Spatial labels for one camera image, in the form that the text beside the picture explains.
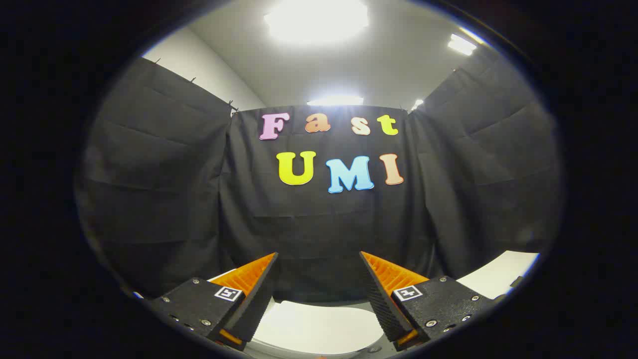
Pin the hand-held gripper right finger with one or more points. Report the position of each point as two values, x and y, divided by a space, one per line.
381 299

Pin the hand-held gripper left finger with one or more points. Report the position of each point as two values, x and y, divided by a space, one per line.
259 294

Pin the white toilet lid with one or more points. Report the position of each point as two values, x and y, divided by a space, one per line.
319 329

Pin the black backdrop cloth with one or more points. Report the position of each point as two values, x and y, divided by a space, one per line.
319 234

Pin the grey ribbed door panel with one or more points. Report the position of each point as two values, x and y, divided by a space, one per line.
498 276

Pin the small ceiling light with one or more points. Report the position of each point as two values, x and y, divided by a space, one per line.
417 103

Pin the long narrow ceiling light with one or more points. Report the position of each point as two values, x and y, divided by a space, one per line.
335 101

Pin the rectangular ceiling light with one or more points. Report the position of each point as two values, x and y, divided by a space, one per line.
462 45

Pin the large bright ceiling light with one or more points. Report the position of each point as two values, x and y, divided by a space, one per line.
316 20

